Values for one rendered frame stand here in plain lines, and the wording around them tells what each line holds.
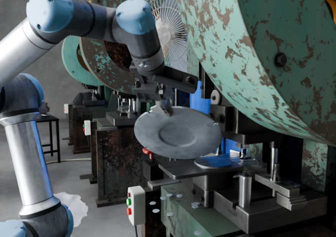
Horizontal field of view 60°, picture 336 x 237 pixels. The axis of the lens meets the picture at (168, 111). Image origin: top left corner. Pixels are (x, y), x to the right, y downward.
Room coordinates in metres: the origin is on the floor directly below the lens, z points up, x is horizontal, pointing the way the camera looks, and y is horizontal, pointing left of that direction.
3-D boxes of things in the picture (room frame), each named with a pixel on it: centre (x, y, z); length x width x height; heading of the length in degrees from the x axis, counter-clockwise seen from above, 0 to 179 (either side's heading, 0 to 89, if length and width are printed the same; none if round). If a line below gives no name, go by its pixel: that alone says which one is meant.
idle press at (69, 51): (4.35, 0.80, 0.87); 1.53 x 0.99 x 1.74; 116
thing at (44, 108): (3.51, 1.59, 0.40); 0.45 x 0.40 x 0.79; 35
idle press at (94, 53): (2.74, 0.06, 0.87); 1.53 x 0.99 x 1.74; 111
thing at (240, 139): (1.00, -0.27, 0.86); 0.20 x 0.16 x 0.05; 23
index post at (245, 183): (0.79, -0.22, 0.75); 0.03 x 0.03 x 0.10; 23
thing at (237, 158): (1.00, -0.26, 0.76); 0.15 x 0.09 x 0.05; 23
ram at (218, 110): (0.99, -0.23, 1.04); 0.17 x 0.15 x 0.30; 113
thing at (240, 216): (1.00, -0.27, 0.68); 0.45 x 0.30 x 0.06; 23
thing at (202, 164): (0.94, -0.11, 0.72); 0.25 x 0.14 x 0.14; 113
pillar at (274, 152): (0.95, -0.36, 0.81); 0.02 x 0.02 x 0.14
